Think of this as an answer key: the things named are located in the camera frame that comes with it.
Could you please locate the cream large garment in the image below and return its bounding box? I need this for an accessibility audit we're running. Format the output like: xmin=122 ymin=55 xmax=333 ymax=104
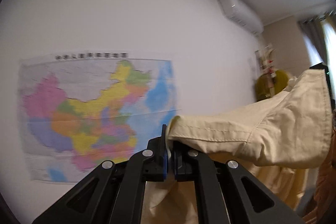
xmin=141 ymin=69 xmax=335 ymax=223

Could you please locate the grey window curtain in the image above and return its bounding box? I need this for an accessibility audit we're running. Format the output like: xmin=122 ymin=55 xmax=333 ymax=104
xmin=298 ymin=16 xmax=329 ymax=65

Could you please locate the white coat rack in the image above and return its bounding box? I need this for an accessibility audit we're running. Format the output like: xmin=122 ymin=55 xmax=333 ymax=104
xmin=255 ymin=44 xmax=276 ymax=97

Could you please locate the olive green jacket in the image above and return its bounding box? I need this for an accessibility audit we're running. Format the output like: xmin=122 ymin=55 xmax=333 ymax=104
xmin=255 ymin=70 xmax=289 ymax=101

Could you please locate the colourful wall map poster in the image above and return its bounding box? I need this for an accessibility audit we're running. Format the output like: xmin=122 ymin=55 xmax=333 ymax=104
xmin=18 ymin=51 xmax=178 ymax=183

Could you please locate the white wall air conditioner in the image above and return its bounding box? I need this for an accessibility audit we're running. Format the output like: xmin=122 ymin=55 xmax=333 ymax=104
xmin=219 ymin=0 xmax=264 ymax=35

